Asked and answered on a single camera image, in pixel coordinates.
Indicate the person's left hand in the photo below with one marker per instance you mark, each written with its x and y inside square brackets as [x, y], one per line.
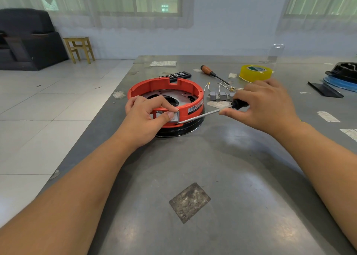
[139, 128]

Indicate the person's right hand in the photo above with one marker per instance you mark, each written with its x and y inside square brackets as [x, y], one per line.
[268, 109]

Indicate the small grey rocker switch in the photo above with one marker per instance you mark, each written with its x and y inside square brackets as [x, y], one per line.
[212, 95]
[222, 95]
[231, 95]

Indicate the red round appliance base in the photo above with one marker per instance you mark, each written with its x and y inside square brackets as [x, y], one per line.
[139, 85]

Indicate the person's left forearm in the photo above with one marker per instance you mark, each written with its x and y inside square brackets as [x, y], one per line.
[61, 207]

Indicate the person's right forearm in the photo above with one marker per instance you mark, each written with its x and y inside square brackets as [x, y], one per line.
[329, 174]

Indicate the black round appliance part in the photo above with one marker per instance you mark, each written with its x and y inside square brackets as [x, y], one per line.
[344, 73]

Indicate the yellow tape roll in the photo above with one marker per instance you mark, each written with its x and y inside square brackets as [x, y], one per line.
[251, 76]

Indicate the crumpled white tape piece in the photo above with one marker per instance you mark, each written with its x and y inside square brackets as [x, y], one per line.
[217, 104]

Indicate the black flat plate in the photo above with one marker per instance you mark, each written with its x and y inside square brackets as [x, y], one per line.
[324, 89]

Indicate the narrow white tape strip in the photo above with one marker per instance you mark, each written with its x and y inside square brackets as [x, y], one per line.
[328, 117]

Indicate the black remote control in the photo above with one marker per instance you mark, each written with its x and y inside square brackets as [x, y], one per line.
[178, 75]

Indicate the white paper sheet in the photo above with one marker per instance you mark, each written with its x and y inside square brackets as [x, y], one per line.
[162, 64]

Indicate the wide white tape strips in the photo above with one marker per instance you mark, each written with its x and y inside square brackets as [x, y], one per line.
[349, 135]

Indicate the small wooden stool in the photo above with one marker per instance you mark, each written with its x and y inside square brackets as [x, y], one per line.
[78, 40]

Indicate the black armchair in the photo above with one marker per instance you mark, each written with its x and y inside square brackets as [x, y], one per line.
[30, 40]

